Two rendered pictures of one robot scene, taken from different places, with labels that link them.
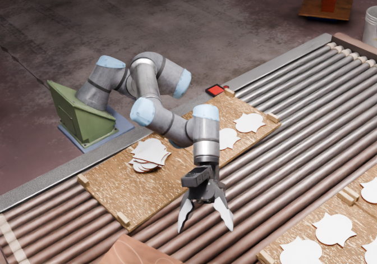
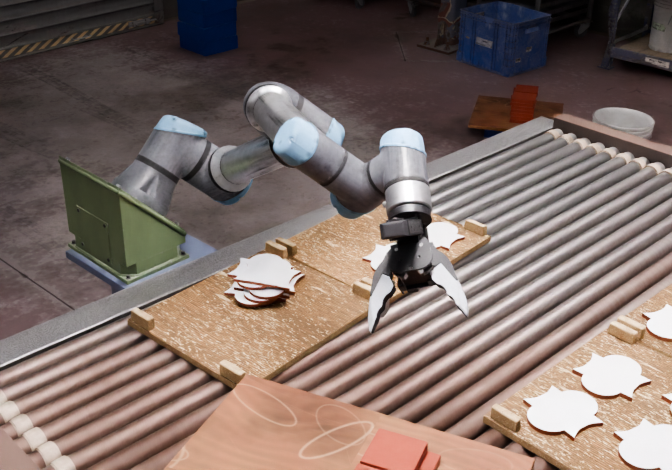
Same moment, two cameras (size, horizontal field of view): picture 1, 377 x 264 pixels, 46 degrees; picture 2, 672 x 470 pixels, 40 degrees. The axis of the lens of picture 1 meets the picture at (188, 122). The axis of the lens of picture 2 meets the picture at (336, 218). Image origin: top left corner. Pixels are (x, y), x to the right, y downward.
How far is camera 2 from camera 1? 0.54 m
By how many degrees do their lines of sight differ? 14
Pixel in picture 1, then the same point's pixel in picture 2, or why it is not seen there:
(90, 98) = (142, 187)
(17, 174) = not seen: outside the picture
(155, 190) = (283, 332)
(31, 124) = not seen: outside the picture
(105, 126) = (167, 244)
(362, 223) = (657, 367)
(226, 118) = not seen: hidden behind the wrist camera
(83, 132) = (129, 250)
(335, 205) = (606, 345)
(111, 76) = (184, 149)
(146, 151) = (259, 271)
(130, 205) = (240, 355)
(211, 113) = (414, 141)
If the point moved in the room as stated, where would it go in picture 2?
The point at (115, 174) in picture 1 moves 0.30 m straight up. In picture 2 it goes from (201, 312) to (193, 183)
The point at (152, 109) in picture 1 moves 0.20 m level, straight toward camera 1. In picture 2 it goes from (314, 133) to (346, 184)
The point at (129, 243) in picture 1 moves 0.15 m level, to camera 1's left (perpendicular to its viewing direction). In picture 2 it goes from (263, 387) to (172, 395)
